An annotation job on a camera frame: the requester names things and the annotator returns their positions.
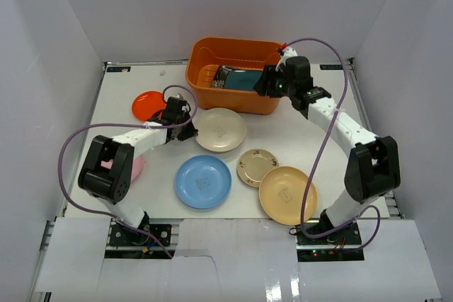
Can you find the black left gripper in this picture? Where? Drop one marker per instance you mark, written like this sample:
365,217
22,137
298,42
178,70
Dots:
186,132

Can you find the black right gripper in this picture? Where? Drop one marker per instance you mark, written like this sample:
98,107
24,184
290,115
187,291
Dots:
269,76

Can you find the cream bear plate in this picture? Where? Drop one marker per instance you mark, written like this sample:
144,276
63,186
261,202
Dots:
219,129

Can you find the teal square plate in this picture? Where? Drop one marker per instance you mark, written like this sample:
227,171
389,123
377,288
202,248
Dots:
242,80

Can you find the black floral square plate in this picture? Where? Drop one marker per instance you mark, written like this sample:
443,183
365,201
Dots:
220,76

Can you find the orange round plate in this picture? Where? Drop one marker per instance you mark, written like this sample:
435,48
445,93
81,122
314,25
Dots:
146,104

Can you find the blue bear plate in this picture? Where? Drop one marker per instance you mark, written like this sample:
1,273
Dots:
203,182

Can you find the pink round plate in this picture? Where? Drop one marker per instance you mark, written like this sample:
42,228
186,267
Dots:
137,167

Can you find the tan bear plate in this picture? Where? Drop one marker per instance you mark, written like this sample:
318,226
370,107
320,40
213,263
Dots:
281,193

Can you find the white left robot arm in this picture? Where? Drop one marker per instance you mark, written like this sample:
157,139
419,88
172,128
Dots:
106,173

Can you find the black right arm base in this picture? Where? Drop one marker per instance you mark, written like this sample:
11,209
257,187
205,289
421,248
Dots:
336,247

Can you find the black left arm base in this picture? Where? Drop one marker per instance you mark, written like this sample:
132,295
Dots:
124,244

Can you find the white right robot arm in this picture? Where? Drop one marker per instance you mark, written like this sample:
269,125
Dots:
373,167

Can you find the orange plastic bin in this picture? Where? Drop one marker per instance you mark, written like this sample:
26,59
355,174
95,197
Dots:
211,52

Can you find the small cream patterned plate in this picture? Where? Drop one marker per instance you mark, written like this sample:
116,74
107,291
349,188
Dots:
254,164

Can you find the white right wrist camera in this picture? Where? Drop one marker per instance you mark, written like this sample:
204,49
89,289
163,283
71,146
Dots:
285,53

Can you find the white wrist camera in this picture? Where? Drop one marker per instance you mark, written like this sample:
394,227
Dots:
285,53
178,96

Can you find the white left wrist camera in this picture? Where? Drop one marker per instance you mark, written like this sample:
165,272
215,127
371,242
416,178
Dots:
178,96

